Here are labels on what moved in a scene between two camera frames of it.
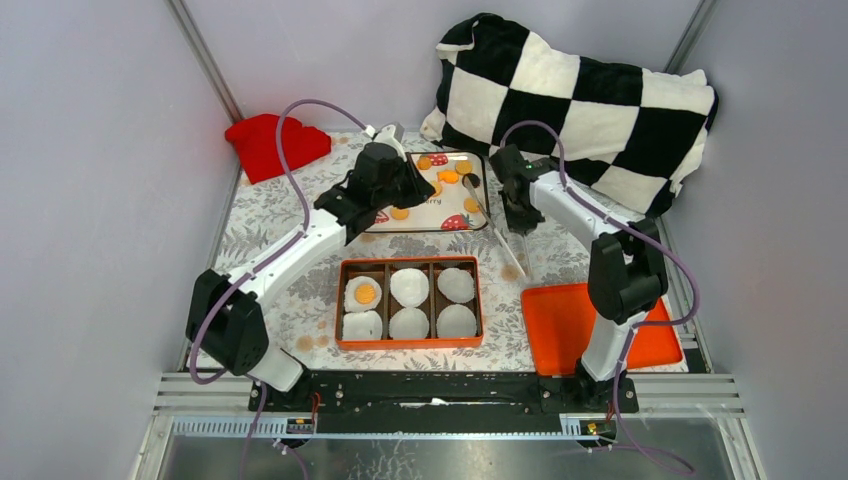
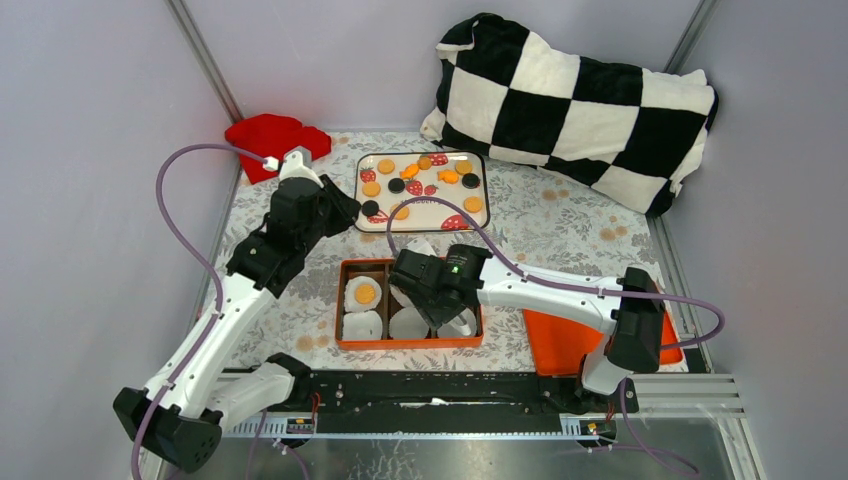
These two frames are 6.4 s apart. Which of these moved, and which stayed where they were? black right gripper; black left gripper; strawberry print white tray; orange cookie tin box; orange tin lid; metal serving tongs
Moved: metal serving tongs; black left gripper; black right gripper
Stayed: strawberry print white tray; orange cookie tin box; orange tin lid
